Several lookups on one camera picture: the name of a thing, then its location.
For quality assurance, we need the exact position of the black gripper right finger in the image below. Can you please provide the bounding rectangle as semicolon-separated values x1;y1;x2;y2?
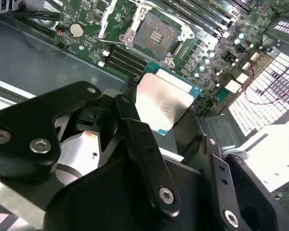
172;108;280;231

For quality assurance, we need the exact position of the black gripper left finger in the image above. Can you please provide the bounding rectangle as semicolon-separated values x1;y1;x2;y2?
0;77;181;218

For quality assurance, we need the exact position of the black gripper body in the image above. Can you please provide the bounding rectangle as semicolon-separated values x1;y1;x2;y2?
43;155;219;231

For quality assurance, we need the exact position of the silver green CPU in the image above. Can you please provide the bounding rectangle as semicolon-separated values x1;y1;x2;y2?
134;62;203;137

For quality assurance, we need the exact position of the metal socket cover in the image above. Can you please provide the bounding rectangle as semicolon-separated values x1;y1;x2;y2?
97;0;139;43

